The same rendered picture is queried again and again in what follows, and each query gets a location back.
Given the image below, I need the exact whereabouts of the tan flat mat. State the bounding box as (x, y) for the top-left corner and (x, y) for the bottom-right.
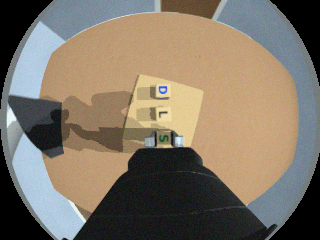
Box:
(123, 74), (204, 147)

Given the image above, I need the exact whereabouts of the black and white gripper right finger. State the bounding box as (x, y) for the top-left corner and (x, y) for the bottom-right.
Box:
(170, 130), (184, 148)

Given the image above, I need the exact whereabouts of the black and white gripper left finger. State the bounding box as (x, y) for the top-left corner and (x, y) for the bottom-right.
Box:
(144, 131), (157, 148)

